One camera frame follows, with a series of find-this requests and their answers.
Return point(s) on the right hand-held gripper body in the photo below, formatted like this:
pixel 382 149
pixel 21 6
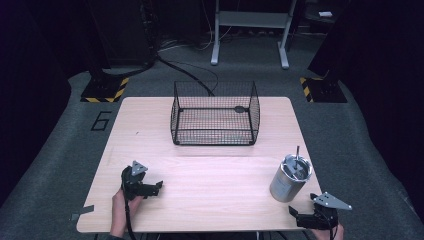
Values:
pixel 326 208

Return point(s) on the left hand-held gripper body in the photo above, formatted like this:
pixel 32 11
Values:
pixel 134 180

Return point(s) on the person's right hand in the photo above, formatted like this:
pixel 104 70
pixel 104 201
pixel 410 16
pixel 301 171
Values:
pixel 325 234

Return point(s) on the person's left hand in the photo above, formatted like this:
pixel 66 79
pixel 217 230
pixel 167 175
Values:
pixel 120 204

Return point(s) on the steel tumbler cup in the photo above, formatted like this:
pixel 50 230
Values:
pixel 289 181

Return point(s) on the metal straw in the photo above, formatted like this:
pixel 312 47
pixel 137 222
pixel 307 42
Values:
pixel 297 154

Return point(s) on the grey tape strip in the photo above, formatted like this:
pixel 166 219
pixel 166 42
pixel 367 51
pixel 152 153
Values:
pixel 82 211

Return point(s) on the black stand base striped tape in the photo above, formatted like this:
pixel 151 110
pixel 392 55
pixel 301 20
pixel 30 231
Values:
pixel 105 90
pixel 323 90

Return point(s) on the black stand column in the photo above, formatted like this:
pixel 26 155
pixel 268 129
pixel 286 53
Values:
pixel 96 40

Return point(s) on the dark cabinet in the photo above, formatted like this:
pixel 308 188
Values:
pixel 128 31

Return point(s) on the small white box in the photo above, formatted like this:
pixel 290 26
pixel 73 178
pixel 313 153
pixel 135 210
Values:
pixel 325 14

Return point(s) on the white metal desk frame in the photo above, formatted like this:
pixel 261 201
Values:
pixel 250 20

